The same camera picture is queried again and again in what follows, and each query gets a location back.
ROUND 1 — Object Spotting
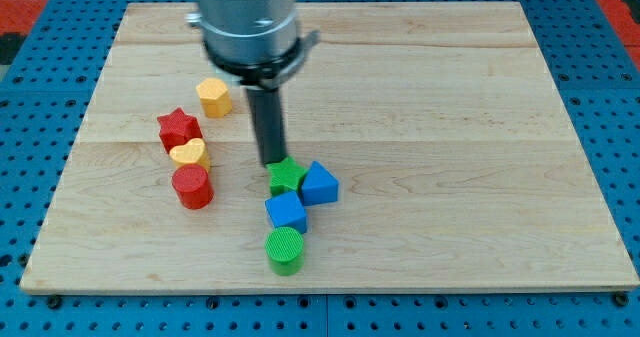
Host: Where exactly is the red star block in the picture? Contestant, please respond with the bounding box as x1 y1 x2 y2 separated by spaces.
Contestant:
157 107 203 153

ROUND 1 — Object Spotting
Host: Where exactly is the green cylinder block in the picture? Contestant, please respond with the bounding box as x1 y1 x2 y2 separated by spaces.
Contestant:
264 227 305 276

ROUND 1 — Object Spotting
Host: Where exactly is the red cylinder block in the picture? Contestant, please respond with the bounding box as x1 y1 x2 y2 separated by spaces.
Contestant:
171 164 214 210

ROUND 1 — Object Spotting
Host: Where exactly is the green star block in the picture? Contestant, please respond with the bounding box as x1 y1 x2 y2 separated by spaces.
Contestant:
266 156 308 196

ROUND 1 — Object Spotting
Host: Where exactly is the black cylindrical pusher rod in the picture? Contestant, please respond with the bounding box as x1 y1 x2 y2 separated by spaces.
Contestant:
246 88 287 166

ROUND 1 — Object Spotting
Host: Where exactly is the blue triangle block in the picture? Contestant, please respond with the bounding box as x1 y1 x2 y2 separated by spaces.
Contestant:
301 161 339 206

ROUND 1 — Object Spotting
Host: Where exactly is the yellow heart block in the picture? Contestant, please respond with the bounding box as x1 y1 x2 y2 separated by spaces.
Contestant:
169 138 211 172

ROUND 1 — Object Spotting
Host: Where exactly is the wooden board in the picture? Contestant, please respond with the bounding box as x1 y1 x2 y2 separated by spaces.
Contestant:
20 2 639 296

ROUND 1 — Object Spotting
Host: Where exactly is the yellow hexagon block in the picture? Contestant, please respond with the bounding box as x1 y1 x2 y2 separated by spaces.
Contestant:
196 78 232 118

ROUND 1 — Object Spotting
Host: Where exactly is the blue cube block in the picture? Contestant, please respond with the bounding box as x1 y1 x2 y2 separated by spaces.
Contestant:
265 191 308 234

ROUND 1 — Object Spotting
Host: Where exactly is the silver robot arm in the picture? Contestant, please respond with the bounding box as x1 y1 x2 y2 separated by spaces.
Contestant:
187 0 320 166

